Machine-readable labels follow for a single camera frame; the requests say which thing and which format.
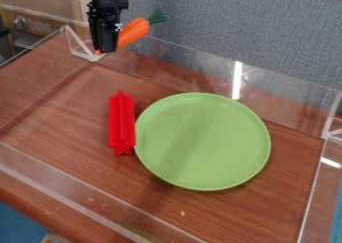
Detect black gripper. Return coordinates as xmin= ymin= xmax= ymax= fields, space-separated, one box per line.
xmin=87 ymin=0 xmax=129 ymax=53

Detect orange toy carrot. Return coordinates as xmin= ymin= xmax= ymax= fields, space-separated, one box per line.
xmin=95 ymin=11 xmax=166 ymax=55

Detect cardboard box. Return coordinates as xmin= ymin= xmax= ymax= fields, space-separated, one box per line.
xmin=0 ymin=0 xmax=94 ymax=23

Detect wooden shelf with knob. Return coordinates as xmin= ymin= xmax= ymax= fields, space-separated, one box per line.
xmin=0 ymin=5 xmax=90 ymax=38

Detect green round plate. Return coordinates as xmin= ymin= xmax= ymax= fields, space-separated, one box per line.
xmin=135 ymin=93 xmax=272 ymax=191

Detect clear acrylic triangle bracket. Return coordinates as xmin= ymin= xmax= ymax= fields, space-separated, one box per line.
xmin=64 ymin=26 xmax=97 ymax=62

